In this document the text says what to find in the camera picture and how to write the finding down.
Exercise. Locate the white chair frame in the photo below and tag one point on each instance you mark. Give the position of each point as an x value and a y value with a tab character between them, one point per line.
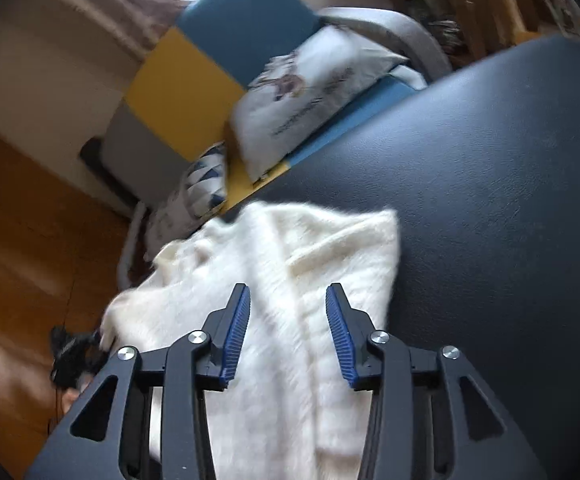
130	245

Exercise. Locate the cream knit sweater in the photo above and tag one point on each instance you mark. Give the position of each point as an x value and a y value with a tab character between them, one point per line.
280	270

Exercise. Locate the grey deer print pillow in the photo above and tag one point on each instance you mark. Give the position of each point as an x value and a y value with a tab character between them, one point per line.
310	95

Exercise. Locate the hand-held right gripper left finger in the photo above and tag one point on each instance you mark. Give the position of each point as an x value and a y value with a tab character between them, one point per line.
235	340

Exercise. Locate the grey yellow blue sofa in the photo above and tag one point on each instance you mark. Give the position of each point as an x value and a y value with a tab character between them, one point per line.
230	25

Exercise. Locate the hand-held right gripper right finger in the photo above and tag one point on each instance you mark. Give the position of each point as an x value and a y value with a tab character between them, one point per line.
342	340

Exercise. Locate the triangle pattern pillow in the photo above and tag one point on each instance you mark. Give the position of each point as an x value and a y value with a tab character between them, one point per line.
195	195

